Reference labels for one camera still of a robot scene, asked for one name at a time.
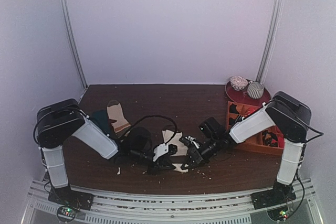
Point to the grey striped cup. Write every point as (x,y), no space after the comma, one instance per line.
(255,90)

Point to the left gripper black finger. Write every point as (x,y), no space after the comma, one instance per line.
(154,170)
(164,163)

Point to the left aluminium frame post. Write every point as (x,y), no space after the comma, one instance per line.
(72,43)

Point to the red round tray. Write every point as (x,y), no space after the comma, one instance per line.
(241,96)

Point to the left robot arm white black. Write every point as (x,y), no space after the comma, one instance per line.
(60,121)

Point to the right aluminium frame post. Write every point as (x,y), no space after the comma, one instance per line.
(270,41)

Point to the beige brown striped sock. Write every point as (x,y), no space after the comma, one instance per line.
(116,118)

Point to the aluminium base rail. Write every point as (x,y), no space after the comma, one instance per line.
(236,207)

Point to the orange wooden compartment box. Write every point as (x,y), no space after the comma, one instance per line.
(269,141)

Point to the aluminium frame post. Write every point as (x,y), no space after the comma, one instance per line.
(270,41)
(72,43)

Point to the cream white sock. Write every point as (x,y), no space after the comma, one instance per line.
(178,158)

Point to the black sock in box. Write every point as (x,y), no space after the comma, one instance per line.
(233,109)

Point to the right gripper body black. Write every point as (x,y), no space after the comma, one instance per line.
(196,156)

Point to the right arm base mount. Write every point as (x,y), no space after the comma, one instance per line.
(272,197)

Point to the white patterned bowl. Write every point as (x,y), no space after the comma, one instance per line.
(238,83)

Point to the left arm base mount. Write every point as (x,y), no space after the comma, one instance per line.
(68,197)

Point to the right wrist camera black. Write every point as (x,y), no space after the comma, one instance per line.
(212,129)

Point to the dark teal monkey sock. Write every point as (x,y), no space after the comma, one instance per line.
(100,118)

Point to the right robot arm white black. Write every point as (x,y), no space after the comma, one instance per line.
(289,115)

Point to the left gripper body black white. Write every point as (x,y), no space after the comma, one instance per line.
(159,156)

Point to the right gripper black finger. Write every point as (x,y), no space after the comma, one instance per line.
(189,163)
(199,161)

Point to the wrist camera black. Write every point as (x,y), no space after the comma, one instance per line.
(138,139)
(212,129)

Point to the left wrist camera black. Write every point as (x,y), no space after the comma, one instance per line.
(138,139)

